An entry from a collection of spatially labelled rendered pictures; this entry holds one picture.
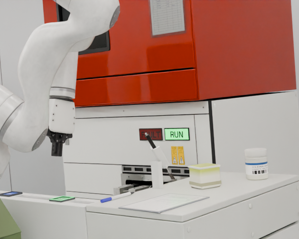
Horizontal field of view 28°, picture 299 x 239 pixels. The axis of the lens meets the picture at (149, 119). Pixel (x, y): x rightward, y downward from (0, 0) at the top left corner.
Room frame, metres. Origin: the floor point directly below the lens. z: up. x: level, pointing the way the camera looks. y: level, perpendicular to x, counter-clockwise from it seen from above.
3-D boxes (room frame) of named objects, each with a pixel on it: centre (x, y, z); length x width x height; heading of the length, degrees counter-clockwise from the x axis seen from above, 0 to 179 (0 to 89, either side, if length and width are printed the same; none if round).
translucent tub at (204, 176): (1.81, -0.16, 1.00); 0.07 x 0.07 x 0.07; 26
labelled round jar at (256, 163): (1.89, -0.33, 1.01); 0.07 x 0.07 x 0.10
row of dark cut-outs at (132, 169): (2.28, -0.04, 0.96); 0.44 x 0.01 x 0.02; 49
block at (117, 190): (2.29, 0.12, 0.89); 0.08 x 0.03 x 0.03; 139
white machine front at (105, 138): (2.41, 0.09, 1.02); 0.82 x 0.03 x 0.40; 49
